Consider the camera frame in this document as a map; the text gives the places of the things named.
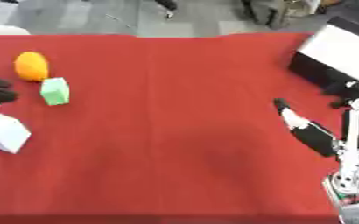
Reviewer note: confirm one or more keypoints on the white object at table edge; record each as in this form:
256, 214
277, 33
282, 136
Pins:
2, 29

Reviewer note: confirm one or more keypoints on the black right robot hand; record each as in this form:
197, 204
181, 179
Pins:
318, 137

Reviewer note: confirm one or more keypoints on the white block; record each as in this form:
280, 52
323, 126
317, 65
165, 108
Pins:
5, 133

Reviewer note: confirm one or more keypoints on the dark chair base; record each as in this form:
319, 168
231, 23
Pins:
166, 6

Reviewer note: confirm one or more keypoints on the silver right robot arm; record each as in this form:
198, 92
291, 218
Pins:
350, 195

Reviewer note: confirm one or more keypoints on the black box with white inside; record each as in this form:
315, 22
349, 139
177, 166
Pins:
336, 55

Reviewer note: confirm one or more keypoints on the green block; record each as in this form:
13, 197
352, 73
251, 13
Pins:
55, 91

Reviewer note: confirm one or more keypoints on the orange toy fruit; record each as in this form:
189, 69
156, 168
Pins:
31, 66

